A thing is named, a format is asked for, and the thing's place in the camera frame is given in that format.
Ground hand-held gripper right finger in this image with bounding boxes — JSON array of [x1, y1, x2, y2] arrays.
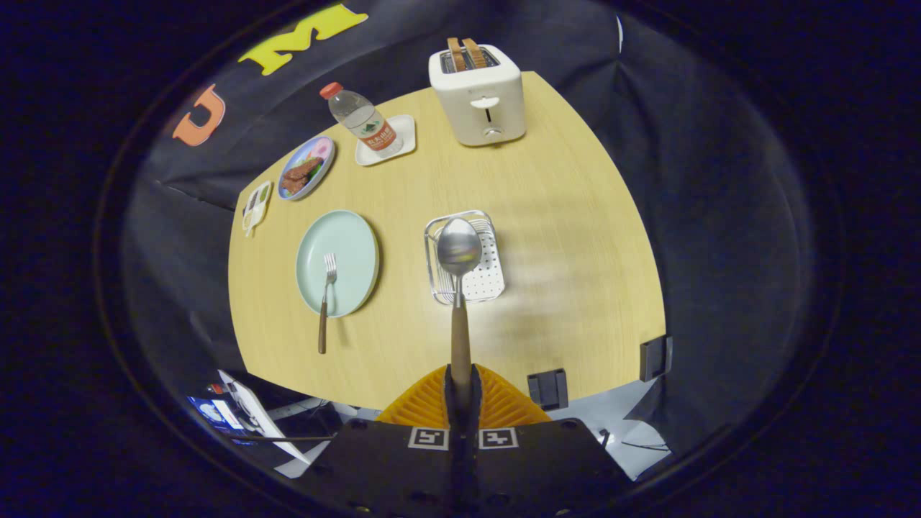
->
[[464, 363, 635, 518]]

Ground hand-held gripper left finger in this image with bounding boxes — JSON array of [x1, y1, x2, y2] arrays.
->
[[288, 363, 465, 518]]

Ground wooden-handled metal fork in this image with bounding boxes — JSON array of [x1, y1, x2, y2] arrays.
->
[[318, 253, 338, 355]]

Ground wooden-handled metal spoon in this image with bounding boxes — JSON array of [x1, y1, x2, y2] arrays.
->
[[437, 217, 484, 395]]

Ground black table clamp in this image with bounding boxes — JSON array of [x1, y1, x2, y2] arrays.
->
[[527, 368, 569, 411], [640, 335, 674, 383]]

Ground white board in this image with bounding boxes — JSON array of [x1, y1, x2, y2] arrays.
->
[[218, 370, 312, 465]]

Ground blue printed box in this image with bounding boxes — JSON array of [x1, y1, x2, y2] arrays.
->
[[187, 394, 249, 441]]

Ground mint green plate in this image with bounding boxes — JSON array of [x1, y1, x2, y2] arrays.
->
[[296, 209, 381, 319]]

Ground white divided sauce dish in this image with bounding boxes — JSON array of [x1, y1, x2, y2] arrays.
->
[[242, 181, 273, 237]]

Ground brown meat pieces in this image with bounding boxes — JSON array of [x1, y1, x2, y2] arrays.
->
[[282, 157, 325, 195]]

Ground black backdrop cloth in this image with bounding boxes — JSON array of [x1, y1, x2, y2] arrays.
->
[[119, 0, 814, 461]]

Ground blue patterned plate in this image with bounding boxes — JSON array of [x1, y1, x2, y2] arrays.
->
[[278, 135, 336, 201]]

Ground white square coaster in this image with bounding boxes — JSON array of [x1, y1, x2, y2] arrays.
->
[[355, 114, 417, 167]]

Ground clear red-capped water bottle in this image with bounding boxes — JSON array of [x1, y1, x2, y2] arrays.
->
[[319, 81, 404, 158]]

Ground white toaster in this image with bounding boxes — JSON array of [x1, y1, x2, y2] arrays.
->
[[429, 45, 527, 147]]

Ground clear wire-framed drain basket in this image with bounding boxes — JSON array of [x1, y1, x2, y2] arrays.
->
[[424, 209, 506, 305]]

